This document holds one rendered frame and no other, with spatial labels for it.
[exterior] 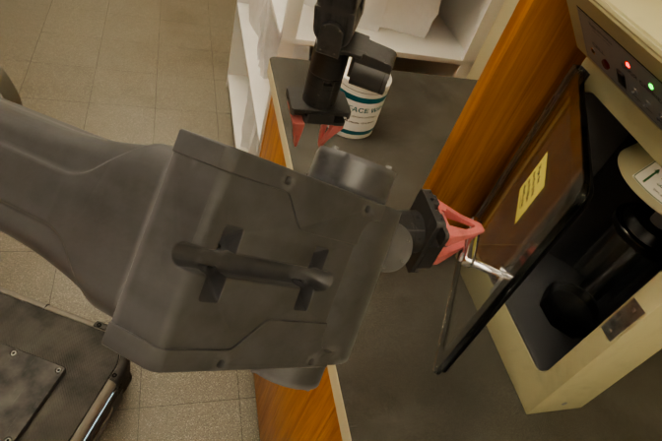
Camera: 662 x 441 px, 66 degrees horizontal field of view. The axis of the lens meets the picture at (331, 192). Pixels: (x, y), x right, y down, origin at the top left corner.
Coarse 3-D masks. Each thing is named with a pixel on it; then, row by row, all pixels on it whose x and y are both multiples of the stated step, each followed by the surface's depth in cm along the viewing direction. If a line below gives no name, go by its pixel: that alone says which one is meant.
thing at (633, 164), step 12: (636, 144) 71; (624, 156) 70; (636, 156) 68; (648, 156) 66; (624, 168) 69; (636, 168) 67; (648, 168) 66; (660, 168) 64; (636, 180) 66; (648, 180) 65; (660, 180) 64; (636, 192) 66; (648, 192) 65; (660, 192) 64; (648, 204) 65; (660, 204) 64
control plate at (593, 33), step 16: (592, 32) 62; (608, 48) 60; (624, 48) 56; (624, 64) 58; (640, 64) 54; (640, 80) 56; (656, 80) 52; (640, 96) 59; (656, 96) 54; (656, 112) 57
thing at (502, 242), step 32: (576, 96) 66; (544, 128) 75; (576, 128) 61; (576, 160) 56; (512, 192) 77; (544, 192) 62; (576, 192) 52; (512, 224) 69; (544, 224) 57; (480, 256) 80; (512, 256) 63; (480, 288) 71; (448, 320) 82; (480, 320) 66; (448, 352) 73
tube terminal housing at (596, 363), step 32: (608, 96) 69; (640, 128) 64; (640, 288) 64; (512, 320) 86; (640, 320) 63; (512, 352) 86; (576, 352) 73; (608, 352) 69; (640, 352) 72; (544, 384) 79; (576, 384) 76; (608, 384) 79
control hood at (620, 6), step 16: (576, 0) 62; (592, 0) 58; (608, 0) 56; (624, 0) 57; (640, 0) 59; (656, 0) 61; (576, 16) 65; (592, 16) 60; (608, 16) 56; (624, 16) 54; (640, 16) 55; (656, 16) 56; (576, 32) 68; (608, 32) 58; (624, 32) 54; (640, 32) 52; (656, 32) 52; (640, 48) 52; (656, 48) 50; (656, 64) 51
